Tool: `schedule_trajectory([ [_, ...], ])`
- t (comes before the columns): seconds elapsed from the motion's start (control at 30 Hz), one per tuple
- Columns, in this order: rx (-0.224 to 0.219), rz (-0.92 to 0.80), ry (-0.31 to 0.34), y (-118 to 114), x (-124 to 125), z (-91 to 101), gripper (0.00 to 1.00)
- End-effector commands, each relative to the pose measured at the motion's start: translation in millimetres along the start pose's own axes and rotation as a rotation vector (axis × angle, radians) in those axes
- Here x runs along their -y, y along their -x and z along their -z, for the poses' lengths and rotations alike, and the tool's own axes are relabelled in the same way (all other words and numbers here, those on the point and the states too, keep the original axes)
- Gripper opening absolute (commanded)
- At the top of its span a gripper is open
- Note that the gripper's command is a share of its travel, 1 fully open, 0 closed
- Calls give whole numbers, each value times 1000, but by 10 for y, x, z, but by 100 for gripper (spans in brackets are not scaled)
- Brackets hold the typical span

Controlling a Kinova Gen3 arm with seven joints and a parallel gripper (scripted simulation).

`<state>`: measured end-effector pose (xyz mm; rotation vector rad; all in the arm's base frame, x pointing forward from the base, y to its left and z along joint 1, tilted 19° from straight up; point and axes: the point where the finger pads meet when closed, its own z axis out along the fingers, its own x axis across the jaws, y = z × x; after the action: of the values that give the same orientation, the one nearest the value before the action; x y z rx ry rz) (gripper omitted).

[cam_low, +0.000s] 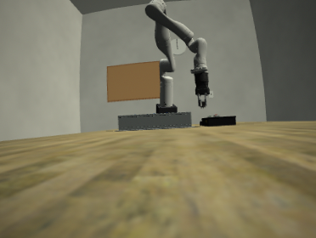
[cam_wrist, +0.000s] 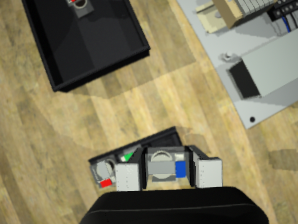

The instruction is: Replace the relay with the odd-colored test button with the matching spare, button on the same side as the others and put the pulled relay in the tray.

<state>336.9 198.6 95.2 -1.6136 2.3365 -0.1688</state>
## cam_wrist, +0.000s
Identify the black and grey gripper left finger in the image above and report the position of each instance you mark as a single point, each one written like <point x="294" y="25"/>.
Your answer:
<point x="131" y="174"/>

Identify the black open tray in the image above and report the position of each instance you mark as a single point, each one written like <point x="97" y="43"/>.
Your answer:
<point x="77" y="51"/>

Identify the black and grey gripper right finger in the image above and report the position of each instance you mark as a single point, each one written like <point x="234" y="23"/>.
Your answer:
<point x="204" y="171"/>

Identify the beige rectangular block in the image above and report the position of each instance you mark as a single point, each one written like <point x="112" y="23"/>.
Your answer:
<point x="238" y="12"/>

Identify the grey mounting plate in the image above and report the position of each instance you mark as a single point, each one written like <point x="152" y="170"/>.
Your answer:
<point x="216" y="38"/>

